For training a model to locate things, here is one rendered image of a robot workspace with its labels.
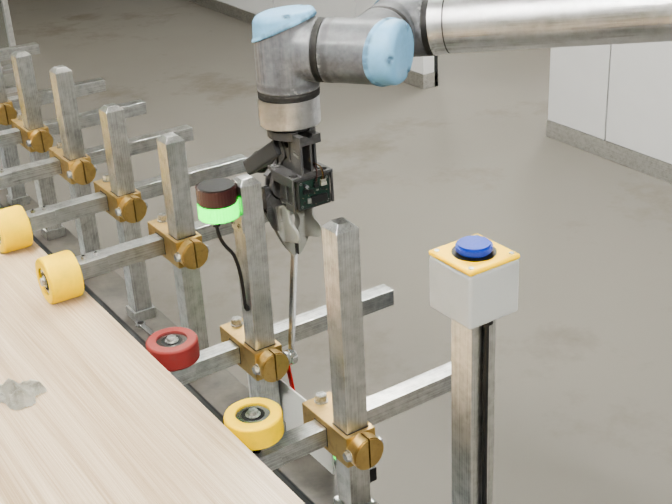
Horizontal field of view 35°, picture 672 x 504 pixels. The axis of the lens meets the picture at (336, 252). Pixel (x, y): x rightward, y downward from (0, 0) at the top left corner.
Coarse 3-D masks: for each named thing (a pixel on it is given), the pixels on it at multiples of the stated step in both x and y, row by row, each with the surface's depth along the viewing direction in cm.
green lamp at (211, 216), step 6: (234, 204) 152; (198, 210) 152; (204, 210) 151; (210, 210) 150; (216, 210) 150; (222, 210) 150; (228, 210) 151; (234, 210) 152; (198, 216) 153; (204, 216) 151; (210, 216) 151; (216, 216) 151; (222, 216) 151; (228, 216) 151; (234, 216) 152; (204, 222) 152; (210, 222) 151; (216, 222) 151; (222, 222) 151
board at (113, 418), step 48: (0, 288) 181; (0, 336) 166; (48, 336) 165; (96, 336) 165; (48, 384) 153; (96, 384) 152; (144, 384) 151; (0, 432) 142; (48, 432) 142; (96, 432) 141; (144, 432) 141; (192, 432) 140; (0, 480) 133; (48, 480) 132; (96, 480) 132; (144, 480) 131; (192, 480) 131; (240, 480) 130
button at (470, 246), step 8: (464, 240) 112; (472, 240) 112; (480, 240) 112; (488, 240) 112; (456, 248) 112; (464, 248) 111; (472, 248) 111; (480, 248) 110; (488, 248) 111; (464, 256) 111; (472, 256) 110; (480, 256) 110
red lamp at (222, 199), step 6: (234, 186) 151; (198, 192) 150; (204, 192) 150; (222, 192) 149; (228, 192) 150; (234, 192) 151; (198, 198) 151; (204, 198) 150; (210, 198) 150; (216, 198) 149; (222, 198) 150; (228, 198) 150; (234, 198) 151; (198, 204) 151; (204, 204) 150; (210, 204) 150; (216, 204) 150; (222, 204) 150; (228, 204) 151
